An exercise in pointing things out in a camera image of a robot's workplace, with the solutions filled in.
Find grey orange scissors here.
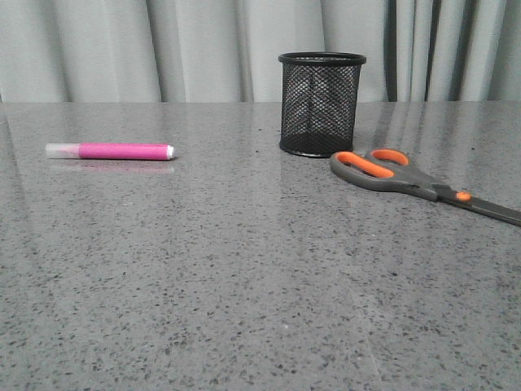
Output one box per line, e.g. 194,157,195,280
330,148,520,226

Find pink marker pen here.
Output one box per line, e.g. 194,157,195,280
45,143,175,161

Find black mesh pen cup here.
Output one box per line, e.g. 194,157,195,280
278,52,366,158

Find grey curtain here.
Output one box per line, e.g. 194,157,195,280
1,1,520,103

